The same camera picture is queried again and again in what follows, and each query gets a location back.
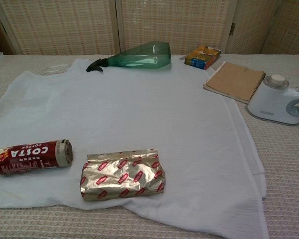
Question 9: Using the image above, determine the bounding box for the white handheld steam iron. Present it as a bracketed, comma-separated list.
[247, 74, 299, 126]

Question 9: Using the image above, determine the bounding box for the white cloth towel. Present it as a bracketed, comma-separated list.
[0, 57, 270, 239]

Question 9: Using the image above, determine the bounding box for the green plastic spray bottle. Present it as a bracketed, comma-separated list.
[86, 41, 172, 73]

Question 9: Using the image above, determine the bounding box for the gold foil snack bag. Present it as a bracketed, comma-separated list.
[80, 147, 166, 202]

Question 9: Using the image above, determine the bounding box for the colourful small cardboard box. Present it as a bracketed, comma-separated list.
[184, 45, 222, 70]

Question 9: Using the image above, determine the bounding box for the brown spiral notebook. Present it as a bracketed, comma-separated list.
[203, 61, 266, 105]

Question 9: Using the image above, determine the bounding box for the clear plastic wrapper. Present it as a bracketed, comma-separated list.
[38, 63, 68, 76]

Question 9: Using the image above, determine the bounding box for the woven beige folding screen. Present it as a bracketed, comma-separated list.
[0, 0, 299, 55]

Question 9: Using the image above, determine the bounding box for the red Costa coffee bottle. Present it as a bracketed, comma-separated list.
[0, 139, 74, 176]

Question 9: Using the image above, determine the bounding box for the beige patterned tablecloth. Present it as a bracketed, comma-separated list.
[0, 53, 299, 239]

